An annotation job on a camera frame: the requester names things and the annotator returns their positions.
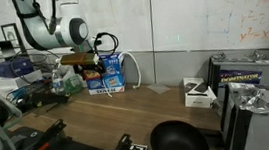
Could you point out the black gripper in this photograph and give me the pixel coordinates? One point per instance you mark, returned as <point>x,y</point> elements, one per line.
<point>88,68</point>

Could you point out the blue cardboard snack box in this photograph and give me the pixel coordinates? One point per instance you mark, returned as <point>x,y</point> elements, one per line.
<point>113,79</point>

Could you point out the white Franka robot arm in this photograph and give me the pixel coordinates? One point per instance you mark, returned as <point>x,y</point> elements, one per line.
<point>46,30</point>

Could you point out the flat white box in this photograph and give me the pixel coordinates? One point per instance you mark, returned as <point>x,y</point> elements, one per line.
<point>17,80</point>

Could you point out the white phone box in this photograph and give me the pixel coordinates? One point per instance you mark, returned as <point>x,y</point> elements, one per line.
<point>197,97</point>

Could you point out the spray bottle green liquid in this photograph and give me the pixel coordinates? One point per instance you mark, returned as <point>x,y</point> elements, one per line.
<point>71,82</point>

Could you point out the clear water bottle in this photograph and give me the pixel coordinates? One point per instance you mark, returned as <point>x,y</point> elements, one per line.
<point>57,83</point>

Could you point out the black hand tool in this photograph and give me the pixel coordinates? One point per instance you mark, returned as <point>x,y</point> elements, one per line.
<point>46,99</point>

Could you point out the white paper sheet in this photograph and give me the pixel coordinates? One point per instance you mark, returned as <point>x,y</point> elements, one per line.
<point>158,88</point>

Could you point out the dark blue carton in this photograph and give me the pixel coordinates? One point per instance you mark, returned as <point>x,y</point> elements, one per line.
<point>13,68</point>

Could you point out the black round bowl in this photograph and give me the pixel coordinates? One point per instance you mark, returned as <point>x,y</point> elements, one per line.
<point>178,142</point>

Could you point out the grey Dominator battery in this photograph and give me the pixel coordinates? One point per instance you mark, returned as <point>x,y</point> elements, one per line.
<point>241,75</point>

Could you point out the crumpled foil sheet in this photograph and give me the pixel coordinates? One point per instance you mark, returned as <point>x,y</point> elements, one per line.
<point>256,55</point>
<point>251,98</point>

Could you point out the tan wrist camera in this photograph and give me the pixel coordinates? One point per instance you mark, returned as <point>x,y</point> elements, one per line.
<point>77,59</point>

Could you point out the black picture frame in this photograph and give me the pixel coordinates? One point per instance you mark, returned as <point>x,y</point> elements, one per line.
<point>11,34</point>

